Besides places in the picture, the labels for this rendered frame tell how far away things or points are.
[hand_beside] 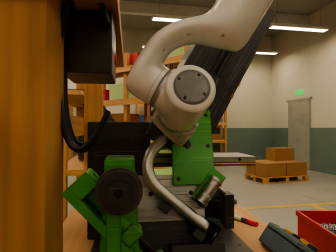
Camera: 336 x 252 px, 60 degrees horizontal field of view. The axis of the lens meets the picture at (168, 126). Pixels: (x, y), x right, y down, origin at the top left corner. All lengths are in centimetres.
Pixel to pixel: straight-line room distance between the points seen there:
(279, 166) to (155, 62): 663
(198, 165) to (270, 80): 1070
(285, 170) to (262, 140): 408
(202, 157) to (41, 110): 44
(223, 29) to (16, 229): 49
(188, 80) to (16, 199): 36
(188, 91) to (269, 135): 1083
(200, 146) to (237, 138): 992
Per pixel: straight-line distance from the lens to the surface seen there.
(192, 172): 79
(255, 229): 101
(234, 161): 96
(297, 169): 742
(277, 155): 753
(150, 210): 79
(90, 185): 50
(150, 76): 51
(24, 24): 60
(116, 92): 439
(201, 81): 48
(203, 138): 82
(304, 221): 116
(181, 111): 47
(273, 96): 1134
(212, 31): 53
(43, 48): 58
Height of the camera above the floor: 122
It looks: 1 degrees up
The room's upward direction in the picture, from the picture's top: straight up
